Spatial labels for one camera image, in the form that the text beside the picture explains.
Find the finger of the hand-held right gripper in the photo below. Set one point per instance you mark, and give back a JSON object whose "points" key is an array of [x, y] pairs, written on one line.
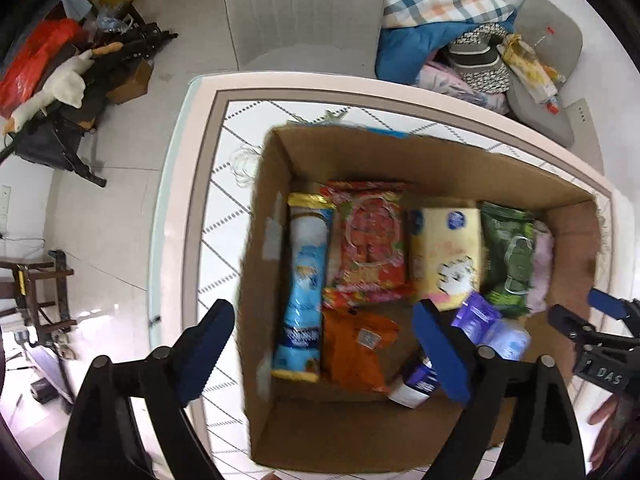
{"points": [[602, 300], [567, 321]]}

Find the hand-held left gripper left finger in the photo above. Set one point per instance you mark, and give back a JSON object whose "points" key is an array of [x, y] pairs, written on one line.
{"points": [[205, 355]]}

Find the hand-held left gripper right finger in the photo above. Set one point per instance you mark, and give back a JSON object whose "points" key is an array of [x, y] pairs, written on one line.
{"points": [[440, 355]]}

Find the purple and white packet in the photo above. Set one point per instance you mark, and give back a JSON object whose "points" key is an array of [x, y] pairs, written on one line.
{"points": [[475, 316]]}

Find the pink snack packet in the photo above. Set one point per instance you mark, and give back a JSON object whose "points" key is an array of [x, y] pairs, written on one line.
{"points": [[542, 270]]}

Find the light blue tissue packet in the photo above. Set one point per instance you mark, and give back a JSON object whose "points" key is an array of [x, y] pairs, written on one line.
{"points": [[510, 342]]}

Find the green snack packet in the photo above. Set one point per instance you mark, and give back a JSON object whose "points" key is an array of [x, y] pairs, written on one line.
{"points": [[510, 255]]}

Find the orange snack packet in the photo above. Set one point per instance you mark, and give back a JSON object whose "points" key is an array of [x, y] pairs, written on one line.
{"points": [[350, 350]]}

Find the yellow tissue packet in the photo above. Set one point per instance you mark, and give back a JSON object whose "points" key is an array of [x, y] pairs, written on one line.
{"points": [[440, 250]]}

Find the long blue snack packet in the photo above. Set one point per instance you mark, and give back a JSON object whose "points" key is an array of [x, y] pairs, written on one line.
{"points": [[302, 285]]}

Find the red snack packet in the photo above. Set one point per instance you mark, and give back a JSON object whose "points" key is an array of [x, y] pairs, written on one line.
{"points": [[370, 240]]}

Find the person's right hand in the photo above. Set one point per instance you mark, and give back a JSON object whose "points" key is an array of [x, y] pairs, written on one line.
{"points": [[607, 417]]}

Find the white power strip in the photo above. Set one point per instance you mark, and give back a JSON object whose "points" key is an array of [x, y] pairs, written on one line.
{"points": [[580, 115]]}

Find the dark wooden stool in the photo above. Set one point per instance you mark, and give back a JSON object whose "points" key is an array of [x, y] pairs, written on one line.
{"points": [[30, 270]]}

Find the small orange bag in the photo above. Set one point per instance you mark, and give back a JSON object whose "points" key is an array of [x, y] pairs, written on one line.
{"points": [[555, 74]]}

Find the pale yellow packet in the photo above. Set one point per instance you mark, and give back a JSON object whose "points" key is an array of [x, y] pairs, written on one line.
{"points": [[530, 70]]}

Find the black folding cart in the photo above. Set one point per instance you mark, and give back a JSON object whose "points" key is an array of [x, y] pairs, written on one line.
{"points": [[50, 145]]}

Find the pink floral cloth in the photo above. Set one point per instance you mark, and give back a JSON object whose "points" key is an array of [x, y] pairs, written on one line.
{"points": [[450, 85]]}

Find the black and white patterned bag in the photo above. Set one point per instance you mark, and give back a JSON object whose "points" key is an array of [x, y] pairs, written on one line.
{"points": [[475, 60]]}

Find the small brown cardboard box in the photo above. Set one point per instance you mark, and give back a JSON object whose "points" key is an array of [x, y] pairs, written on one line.
{"points": [[132, 82]]}

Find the blue duvet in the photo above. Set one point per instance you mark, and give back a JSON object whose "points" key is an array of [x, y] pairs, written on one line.
{"points": [[410, 55]]}

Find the white goose plush toy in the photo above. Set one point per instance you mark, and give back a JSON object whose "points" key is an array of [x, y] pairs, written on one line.
{"points": [[65, 85]]}

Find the red plastic bag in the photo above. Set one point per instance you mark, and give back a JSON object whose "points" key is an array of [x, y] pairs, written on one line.
{"points": [[30, 70]]}

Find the grey chair with tall back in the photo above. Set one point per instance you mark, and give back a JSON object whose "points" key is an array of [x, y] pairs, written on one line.
{"points": [[300, 10]]}

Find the white wall socket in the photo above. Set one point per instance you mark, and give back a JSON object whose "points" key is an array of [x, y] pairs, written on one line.
{"points": [[4, 201]]}

